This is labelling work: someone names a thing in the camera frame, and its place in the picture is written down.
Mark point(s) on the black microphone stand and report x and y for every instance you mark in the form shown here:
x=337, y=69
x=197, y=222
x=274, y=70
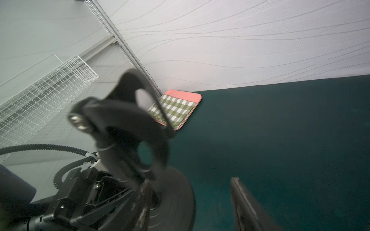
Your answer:
x=133, y=147

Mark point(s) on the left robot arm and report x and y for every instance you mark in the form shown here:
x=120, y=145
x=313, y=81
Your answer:
x=17, y=204

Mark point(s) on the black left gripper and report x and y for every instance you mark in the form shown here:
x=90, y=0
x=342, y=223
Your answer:
x=91, y=200

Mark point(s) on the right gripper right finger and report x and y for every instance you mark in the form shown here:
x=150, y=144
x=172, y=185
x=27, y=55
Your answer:
x=249, y=215

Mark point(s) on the white wire basket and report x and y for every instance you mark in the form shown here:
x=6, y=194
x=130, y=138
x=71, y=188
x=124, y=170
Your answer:
x=30, y=99

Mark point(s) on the pink plastic tray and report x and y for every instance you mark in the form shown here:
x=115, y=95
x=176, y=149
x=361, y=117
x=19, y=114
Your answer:
x=188, y=96

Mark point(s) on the green white checkered cloth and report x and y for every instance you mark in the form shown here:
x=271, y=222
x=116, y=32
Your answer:
x=176, y=110

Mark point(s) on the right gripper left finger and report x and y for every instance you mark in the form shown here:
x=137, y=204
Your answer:
x=136, y=210

